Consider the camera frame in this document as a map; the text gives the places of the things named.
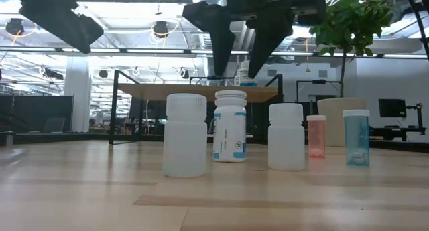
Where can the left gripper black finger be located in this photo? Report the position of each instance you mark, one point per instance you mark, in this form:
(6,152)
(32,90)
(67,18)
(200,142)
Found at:
(67,26)
(98,33)

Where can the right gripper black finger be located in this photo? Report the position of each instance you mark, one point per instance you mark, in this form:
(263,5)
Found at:
(268,37)
(219,37)

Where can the white bottle with blue label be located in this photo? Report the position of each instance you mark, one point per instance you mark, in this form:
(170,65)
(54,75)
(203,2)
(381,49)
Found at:
(237,79)
(230,127)
(244,75)

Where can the translucent white plastic bottle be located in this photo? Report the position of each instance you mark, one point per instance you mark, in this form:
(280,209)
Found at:
(185,140)
(286,140)

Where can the pink pill vial white cap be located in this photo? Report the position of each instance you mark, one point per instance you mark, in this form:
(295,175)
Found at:
(316,137)

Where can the blue pill vial white cap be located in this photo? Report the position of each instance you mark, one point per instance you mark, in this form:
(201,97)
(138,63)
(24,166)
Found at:
(356,137)

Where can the long ceiling light strip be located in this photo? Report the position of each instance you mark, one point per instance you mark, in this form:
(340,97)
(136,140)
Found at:
(90,50)

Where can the white building column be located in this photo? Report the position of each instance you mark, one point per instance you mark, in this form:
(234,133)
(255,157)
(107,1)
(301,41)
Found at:
(78,93)

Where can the dark office partition panel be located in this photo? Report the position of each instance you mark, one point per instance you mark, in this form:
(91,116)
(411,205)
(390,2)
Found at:
(37,112)

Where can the leafy green plant white pot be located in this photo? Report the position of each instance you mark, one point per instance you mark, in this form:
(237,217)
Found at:
(338,120)

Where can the black desk monitor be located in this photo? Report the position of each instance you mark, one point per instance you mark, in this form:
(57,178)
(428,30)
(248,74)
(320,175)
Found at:
(392,108)

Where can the dark background desk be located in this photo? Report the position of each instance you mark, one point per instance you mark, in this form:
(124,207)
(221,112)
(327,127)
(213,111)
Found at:
(397,132)

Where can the wooden shelf black metal frame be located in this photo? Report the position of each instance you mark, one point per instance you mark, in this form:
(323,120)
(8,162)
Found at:
(201,92)

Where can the black tubular bracket frame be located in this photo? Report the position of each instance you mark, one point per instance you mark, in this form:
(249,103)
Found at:
(318,81)

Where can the black aluminium frame strut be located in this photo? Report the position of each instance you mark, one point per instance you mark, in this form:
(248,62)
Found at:
(402,146)
(33,138)

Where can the small grey metal post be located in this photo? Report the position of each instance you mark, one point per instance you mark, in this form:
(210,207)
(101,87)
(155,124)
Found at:
(9,139)

